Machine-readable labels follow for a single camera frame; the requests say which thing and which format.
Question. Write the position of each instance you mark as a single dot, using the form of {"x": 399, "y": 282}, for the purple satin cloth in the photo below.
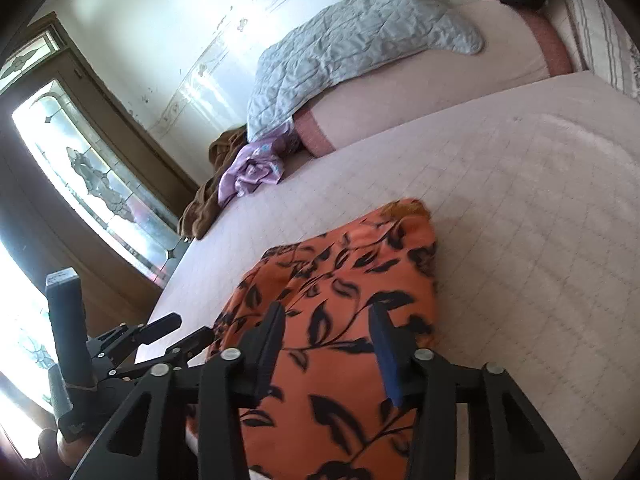
{"x": 250, "y": 170}

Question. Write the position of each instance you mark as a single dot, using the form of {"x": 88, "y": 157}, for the bed with white quilted cover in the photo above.
{"x": 525, "y": 210}

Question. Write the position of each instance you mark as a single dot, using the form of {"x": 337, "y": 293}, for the stained glass wooden door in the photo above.
{"x": 90, "y": 160}

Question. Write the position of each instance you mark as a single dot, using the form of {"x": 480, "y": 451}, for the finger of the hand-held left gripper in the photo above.
{"x": 160, "y": 324}
{"x": 192, "y": 342}

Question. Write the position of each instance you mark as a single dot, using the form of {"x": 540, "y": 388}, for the long pale pink bolster pillow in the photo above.
{"x": 450, "y": 90}

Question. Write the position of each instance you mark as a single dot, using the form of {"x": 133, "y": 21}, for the orange black leaf-print garment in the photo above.
{"x": 340, "y": 270}

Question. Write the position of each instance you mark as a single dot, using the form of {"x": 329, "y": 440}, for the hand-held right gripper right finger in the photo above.
{"x": 387, "y": 360}

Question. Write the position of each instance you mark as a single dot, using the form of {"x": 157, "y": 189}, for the stained glass window panel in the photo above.
{"x": 22, "y": 340}

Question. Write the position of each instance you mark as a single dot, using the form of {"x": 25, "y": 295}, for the grey quilted blanket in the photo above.
{"x": 350, "y": 45}

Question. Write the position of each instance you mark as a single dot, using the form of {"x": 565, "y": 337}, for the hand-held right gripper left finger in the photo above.
{"x": 267, "y": 345}

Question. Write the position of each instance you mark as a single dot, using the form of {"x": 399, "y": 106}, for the striped white bedding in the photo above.
{"x": 600, "y": 35}

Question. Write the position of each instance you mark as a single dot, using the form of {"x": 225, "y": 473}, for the person's left hand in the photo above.
{"x": 65, "y": 452}

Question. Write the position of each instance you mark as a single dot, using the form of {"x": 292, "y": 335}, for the brown cloth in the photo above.
{"x": 205, "y": 210}

